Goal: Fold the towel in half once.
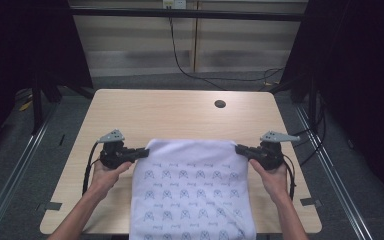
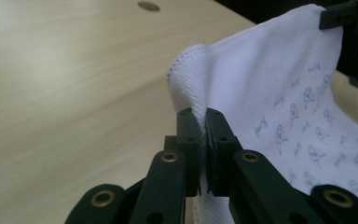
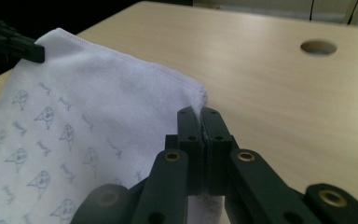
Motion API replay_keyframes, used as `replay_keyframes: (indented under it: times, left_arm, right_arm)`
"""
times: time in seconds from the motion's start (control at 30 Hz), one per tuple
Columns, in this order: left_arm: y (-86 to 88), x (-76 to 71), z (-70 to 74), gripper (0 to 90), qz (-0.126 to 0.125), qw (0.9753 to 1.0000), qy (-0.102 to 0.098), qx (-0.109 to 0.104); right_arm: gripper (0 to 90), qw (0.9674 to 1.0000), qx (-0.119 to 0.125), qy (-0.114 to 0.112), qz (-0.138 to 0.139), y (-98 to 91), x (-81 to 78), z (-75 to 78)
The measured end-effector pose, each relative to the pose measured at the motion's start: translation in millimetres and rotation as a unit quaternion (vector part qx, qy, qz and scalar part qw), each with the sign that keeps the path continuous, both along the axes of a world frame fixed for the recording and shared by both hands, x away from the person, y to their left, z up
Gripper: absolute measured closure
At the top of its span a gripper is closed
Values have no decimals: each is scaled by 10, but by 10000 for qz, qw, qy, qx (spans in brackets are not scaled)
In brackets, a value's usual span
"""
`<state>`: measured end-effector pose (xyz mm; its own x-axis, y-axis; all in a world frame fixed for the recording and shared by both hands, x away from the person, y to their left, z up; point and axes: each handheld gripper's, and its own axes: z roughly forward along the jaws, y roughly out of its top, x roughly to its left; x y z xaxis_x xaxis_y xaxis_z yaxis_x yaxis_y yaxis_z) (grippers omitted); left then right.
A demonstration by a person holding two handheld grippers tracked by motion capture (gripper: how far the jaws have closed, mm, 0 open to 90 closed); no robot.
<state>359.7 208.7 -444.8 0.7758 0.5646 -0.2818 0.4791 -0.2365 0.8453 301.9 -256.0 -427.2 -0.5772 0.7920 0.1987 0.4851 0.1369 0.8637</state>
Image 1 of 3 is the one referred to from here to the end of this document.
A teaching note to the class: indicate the round dark table grommet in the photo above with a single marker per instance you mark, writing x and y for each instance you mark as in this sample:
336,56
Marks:
220,103

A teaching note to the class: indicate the person's left hand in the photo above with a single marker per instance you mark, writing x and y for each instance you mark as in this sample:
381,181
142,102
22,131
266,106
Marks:
105,180

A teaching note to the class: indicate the yellow floor object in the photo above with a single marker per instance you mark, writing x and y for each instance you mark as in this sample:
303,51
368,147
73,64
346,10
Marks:
25,106

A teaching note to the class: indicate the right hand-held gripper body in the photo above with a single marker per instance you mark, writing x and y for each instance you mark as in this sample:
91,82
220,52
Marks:
270,155

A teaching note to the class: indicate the black metal stand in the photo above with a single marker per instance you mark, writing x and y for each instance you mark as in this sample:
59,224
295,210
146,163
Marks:
37,106

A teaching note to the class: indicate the white printed towel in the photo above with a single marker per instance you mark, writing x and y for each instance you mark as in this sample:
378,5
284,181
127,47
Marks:
190,193

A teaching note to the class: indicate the person's right hand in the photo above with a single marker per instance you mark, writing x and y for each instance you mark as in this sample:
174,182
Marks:
275,183

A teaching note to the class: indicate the metal floor rail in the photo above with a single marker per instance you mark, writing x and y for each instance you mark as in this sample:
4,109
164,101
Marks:
16,166
333,173

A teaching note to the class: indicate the white wall outlet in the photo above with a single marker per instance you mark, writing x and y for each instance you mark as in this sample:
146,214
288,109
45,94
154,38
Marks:
174,4

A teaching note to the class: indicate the black curtain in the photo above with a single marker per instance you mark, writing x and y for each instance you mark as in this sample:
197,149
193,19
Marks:
23,46
356,83

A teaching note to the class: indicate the grey tape strip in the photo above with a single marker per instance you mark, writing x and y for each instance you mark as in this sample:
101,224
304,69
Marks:
54,205
311,202

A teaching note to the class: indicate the black horizontal metal bar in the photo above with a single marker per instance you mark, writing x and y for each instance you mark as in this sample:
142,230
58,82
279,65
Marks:
186,14

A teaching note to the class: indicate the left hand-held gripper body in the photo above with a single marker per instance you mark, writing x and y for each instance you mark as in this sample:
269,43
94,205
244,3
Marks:
113,155

